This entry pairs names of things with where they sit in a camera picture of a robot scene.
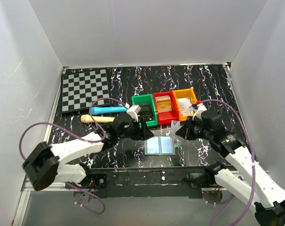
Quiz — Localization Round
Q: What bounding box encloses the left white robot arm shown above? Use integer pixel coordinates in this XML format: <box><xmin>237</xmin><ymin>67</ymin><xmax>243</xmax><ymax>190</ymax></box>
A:
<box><xmin>22</xmin><ymin>113</ymin><xmax>154</xmax><ymax>191</ymax></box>

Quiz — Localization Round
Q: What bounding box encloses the white VIP card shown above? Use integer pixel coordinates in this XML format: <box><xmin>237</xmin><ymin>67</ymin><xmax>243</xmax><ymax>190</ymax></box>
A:
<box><xmin>170</xmin><ymin>121</ymin><xmax>181</xmax><ymax>138</ymax></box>

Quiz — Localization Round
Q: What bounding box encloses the green plastic bin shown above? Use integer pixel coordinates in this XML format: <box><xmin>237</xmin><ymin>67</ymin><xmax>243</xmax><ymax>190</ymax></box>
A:
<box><xmin>132</xmin><ymin>94</ymin><xmax>158</xmax><ymax>127</ymax></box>

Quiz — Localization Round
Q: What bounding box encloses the green card holder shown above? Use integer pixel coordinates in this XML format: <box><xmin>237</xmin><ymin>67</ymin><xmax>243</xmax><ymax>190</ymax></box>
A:
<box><xmin>144</xmin><ymin>137</ymin><xmax>182</xmax><ymax>155</ymax></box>

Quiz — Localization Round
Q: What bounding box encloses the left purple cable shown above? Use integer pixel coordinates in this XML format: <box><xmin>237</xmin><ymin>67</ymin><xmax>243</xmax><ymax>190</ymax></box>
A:
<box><xmin>19</xmin><ymin>97</ymin><xmax>130</xmax><ymax>215</ymax></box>

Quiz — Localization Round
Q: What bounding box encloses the black card in green bin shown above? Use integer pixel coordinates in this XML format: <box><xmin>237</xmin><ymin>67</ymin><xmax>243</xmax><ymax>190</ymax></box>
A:
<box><xmin>139</xmin><ymin>103</ymin><xmax>153</xmax><ymax>122</ymax></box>

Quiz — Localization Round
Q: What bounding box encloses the cream plastic crayon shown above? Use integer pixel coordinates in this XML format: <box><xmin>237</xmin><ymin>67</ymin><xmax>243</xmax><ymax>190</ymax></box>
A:
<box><xmin>80</xmin><ymin>114</ymin><xmax>115</xmax><ymax>123</ymax></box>

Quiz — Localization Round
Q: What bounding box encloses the red plastic bin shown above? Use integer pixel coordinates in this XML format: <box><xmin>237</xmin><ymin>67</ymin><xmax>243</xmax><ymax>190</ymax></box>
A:
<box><xmin>152</xmin><ymin>91</ymin><xmax>179</xmax><ymax>125</ymax></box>

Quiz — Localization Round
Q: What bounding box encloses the white card in yellow bin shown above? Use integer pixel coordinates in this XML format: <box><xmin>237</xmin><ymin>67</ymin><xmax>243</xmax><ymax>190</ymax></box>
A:
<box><xmin>177</xmin><ymin>97</ymin><xmax>194</xmax><ymax>117</ymax></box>

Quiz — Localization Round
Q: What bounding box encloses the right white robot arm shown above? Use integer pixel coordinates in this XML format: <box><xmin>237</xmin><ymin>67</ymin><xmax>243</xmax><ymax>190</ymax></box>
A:
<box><xmin>176</xmin><ymin>110</ymin><xmax>285</xmax><ymax>226</ymax></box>

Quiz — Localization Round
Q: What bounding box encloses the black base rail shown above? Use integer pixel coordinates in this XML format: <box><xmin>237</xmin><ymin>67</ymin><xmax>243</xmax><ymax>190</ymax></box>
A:
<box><xmin>64</xmin><ymin>164</ymin><xmax>234</xmax><ymax>200</ymax></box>

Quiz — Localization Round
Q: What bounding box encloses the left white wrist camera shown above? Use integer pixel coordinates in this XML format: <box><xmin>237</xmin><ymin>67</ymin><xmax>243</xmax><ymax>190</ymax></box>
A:
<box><xmin>126</xmin><ymin>105</ymin><xmax>141</xmax><ymax>122</ymax></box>

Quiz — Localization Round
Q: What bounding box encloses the yellow plastic bin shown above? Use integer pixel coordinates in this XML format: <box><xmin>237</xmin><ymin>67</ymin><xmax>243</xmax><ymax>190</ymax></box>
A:
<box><xmin>173</xmin><ymin>88</ymin><xmax>197</xmax><ymax>121</ymax></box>

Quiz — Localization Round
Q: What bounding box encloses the orange card in red bin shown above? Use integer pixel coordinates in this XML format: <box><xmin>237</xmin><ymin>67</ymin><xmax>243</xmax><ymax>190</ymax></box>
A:
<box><xmin>155</xmin><ymin>95</ymin><xmax>172</xmax><ymax>113</ymax></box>

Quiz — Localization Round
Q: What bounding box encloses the blue plastic crayon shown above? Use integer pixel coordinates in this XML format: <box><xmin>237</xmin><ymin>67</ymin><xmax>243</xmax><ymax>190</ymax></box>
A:
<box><xmin>89</xmin><ymin>106</ymin><xmax>127</xmax><ymax>115</ymax></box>

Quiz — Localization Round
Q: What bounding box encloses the checkered chessboard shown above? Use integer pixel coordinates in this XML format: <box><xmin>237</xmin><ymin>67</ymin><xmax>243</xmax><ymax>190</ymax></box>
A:
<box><xmin>61</xmin><ymin>68</ymin><xmax>112</xmax><ymax>113</ymax></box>

